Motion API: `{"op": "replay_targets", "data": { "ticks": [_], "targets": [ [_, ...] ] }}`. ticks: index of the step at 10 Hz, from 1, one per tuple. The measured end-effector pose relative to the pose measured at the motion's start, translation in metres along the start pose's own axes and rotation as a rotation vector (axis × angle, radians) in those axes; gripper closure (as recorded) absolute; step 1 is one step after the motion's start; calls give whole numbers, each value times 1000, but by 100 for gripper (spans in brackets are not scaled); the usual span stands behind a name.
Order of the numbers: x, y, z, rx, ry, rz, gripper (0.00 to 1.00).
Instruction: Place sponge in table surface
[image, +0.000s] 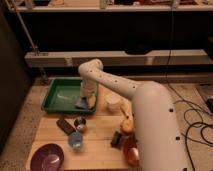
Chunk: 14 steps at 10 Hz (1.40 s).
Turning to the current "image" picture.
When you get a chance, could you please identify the black floor cables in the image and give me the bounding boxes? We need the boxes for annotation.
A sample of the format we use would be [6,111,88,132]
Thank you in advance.
[166,83,213,171]

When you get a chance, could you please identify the dark small block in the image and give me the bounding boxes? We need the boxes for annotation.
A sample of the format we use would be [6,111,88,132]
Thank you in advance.
[110,131,122,148]

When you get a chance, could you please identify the orange bowl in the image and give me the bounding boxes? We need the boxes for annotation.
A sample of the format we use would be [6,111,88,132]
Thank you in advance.
[122,136,139,167]

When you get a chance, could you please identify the purple bowl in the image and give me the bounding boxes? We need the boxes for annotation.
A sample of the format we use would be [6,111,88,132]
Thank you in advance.
[30,143,64,171]

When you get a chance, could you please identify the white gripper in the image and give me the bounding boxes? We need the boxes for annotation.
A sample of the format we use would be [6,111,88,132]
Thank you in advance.
[80,79,98,109]

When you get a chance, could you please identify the blue glass cup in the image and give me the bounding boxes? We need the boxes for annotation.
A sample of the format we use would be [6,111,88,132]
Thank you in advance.
[68,132,83,150]

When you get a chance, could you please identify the green plastic tray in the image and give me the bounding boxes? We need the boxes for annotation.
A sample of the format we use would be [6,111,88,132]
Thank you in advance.
[41,78,96,115]

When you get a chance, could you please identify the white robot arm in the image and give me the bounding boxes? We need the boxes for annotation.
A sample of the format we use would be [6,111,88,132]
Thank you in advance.
[78,59,189,171]

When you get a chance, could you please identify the dark brown rectangular bar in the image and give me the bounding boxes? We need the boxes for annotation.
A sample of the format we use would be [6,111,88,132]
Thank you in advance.
[56,118,75,135]

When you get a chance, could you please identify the white plastic cup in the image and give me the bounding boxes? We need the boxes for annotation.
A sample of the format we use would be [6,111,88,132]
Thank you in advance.
[105,92,123,112]

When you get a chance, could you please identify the yellow round fruit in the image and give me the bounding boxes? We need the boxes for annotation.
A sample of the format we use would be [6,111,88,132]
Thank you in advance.
[120,119,134,134]

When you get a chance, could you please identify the small metal cup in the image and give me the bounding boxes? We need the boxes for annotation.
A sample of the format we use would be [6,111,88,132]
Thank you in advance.
[74,117,87,132]

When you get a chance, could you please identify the wooden shelf rack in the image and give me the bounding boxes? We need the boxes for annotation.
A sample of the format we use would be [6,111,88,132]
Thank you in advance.
[4,0,213,84]

